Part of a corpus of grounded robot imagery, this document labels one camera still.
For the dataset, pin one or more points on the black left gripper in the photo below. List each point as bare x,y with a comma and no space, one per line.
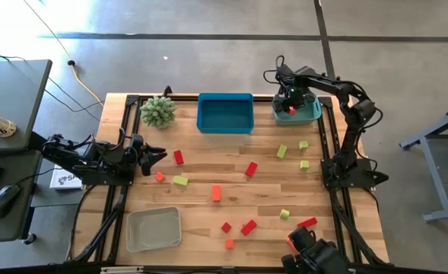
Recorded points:
142,152

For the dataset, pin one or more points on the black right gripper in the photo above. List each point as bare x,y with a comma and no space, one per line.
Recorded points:
301,93

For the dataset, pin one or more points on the orange rectangular block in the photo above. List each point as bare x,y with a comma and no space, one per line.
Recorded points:
216,193
292,111
289,243

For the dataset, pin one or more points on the red rectangular block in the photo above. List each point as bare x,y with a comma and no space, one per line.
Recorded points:
251,169
178,157
248,227

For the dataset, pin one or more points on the orange small cube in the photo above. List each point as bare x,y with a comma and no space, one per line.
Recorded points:
229,244
160,177

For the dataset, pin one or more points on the green rectangular block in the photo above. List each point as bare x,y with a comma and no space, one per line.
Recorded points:
180,180
281,151

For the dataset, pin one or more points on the green small block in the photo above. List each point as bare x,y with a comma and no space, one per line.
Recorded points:
304,164
304,145
284,214

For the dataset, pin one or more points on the red small cube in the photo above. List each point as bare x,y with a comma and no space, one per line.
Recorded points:
226,227

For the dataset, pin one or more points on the red long thin block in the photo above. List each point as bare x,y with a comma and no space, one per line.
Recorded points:
307,222

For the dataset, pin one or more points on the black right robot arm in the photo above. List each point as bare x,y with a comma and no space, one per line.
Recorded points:
354,114

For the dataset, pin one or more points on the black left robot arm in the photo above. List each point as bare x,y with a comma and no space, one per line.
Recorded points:
109,160

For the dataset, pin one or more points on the teal plastic basket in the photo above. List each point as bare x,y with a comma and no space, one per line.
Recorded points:
311,115

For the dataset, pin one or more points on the green artificial potted plant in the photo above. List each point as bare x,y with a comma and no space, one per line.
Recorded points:
158,112

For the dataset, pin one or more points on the black clamp hook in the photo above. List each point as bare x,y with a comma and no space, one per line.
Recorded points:
167,91

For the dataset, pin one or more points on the blue plastic bin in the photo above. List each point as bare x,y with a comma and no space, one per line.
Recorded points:
212,114

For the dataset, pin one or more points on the grey plastic tray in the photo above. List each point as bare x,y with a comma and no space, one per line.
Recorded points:
153,230

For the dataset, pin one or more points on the black floor tape strip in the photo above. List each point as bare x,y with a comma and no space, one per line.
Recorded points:
321,23
208,37

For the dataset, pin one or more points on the white printed box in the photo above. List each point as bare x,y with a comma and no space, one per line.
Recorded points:
65,179

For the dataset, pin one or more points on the black bulky device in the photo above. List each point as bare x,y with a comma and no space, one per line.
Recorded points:
315,255

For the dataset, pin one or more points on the black desk caster wheel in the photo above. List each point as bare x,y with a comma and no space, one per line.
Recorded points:
29,239

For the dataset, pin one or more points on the grey desk top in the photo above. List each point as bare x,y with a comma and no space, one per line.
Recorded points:
14,87

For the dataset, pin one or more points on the black computer mouse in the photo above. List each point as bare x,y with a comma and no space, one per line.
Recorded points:
5,199

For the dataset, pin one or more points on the dark grey desk shelf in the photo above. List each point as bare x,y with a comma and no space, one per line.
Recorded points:
3,228

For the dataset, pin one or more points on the black aluminium table frame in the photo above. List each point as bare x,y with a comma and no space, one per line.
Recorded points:
132,99

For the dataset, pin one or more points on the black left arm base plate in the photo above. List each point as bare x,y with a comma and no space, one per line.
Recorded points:
102,181

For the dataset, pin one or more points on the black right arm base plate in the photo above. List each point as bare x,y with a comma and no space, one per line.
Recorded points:
356,183

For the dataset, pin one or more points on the silver metal bracket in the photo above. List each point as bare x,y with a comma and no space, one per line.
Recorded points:
121,270

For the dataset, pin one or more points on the grey-blue metal table leg frame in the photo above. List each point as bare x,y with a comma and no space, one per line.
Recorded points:
436,127

